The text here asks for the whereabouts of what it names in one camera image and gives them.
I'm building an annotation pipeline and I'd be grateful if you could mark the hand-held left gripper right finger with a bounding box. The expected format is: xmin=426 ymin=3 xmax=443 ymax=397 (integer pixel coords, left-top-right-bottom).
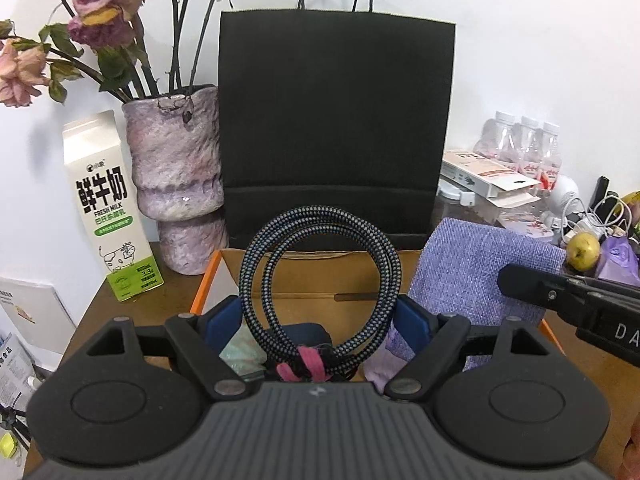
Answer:
xmin=382 ymin=295 xmax=556 ymax=403

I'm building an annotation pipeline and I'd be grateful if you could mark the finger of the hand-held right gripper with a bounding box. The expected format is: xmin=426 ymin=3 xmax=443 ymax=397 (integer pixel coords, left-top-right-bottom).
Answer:
xmin=497 ymin=262 xmax=597 ymax=314

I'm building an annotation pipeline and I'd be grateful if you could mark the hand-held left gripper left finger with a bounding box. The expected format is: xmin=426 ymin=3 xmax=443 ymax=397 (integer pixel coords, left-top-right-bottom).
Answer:
xmin=85 ymin=296 xmax=249 ymax=403

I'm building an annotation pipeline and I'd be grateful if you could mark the iridescent plastic bag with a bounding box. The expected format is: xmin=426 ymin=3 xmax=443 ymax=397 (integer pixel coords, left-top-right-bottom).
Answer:
xmin=220 ymin=322 xmax=268 ymax=378

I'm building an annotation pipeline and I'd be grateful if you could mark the braided blue-black cable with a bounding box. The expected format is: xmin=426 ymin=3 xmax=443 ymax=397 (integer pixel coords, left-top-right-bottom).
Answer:
xmin=239 ymin=205 xmax=402 ymax=383

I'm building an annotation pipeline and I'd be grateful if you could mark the purple woven cloth pouch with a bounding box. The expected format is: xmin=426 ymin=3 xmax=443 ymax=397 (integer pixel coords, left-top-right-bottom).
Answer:
xmin=362 ymin=217 xmax=568 ymax=383

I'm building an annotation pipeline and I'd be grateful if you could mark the dark blue cloth pouch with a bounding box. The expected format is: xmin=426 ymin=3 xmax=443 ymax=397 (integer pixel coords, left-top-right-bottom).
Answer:
xmin=272 ymin=322 xmax=333 ymax=361

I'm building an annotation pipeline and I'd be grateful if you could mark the orange-edged cardboard box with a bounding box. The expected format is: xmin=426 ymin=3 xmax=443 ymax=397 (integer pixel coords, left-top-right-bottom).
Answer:
xmin=190 ymin=247 xmax=566 ymax=386

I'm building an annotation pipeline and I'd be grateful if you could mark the printed tin box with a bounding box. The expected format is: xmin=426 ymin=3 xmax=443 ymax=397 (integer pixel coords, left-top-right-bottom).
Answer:
xmin=500 ymin=212 xmax=556 ymax=246

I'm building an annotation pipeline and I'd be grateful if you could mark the purple tissue pack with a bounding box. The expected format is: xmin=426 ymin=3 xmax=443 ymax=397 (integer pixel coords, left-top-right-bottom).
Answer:
xmin=595 ymin=236 xmax=640 ymax=288

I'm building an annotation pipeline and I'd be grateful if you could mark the green apple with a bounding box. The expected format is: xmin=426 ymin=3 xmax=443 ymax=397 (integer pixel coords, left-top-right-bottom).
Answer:
xmin=566 ymin=232 xmax=601 ymax=272

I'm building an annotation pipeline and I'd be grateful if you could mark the white round device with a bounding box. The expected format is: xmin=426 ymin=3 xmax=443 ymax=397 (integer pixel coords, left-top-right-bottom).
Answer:
xmin=542 ymin=175 xmax=581 ymax=228

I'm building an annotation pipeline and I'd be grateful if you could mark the clear container with seeds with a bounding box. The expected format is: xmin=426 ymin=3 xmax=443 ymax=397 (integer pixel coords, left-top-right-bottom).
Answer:
xmin=434 ymin=182 xmax=501 ymax=226

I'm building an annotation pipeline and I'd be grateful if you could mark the white flat open package box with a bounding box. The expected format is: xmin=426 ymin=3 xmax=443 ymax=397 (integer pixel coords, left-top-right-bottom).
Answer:
xmin=442 ymin=149 xmax=543 ymax=208

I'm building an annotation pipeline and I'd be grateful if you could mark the clear plastic water bottle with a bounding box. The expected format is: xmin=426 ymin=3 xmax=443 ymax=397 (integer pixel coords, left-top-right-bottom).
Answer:
xmin=535 ymin=121 xmax=562 ymax=181
xmin=475 ymin=110 xmax=516 ymax=161
xmin=510 ymin=116 xmax=540 ymax=168

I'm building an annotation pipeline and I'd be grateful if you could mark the white green milk carton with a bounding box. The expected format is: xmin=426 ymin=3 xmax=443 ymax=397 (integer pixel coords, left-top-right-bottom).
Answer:
xmin=62 ymin=110 xmax=166 ymax=303

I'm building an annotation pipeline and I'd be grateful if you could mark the purple textured vase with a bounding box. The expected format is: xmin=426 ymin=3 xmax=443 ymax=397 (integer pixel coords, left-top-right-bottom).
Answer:
xmin=122 ymin=85 xmax=227 ymax=276

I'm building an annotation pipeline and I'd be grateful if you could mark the blue printed packet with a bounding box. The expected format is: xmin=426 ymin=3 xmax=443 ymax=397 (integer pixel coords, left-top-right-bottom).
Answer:
xmin=0 ymin=332 xmax=36 ymax=396

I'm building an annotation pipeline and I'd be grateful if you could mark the black paper bag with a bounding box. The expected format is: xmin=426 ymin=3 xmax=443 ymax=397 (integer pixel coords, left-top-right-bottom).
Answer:
xmin=217 ymin=0 xmax=457 ymax=252

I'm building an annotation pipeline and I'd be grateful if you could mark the dried rose bouquet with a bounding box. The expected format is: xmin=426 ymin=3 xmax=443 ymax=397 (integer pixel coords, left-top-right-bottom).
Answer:
xmin=0 ymin=0 xmax=263 ymax=108

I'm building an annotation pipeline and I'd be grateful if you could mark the white cable tangle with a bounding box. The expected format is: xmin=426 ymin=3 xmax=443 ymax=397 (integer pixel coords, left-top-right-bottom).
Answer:
xmin=562 ymin=192 xmax=631 ymax=241

